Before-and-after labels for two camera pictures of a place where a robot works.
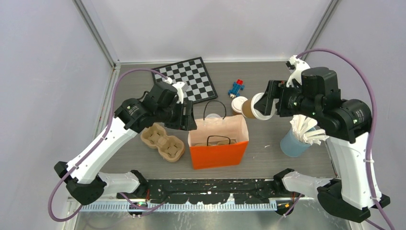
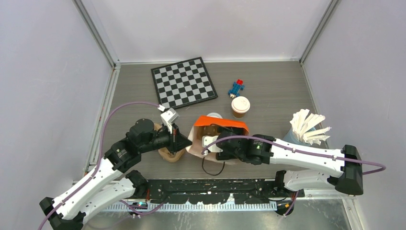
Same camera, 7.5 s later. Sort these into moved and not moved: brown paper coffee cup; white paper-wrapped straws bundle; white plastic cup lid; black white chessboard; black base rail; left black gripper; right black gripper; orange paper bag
Moved: right black gripper; brown paper coffee cup; orange paper bag; left black gripper
Not moved: white paper-wrapped straws bundle; black base rail; black white chessboard; white plastic cup lid
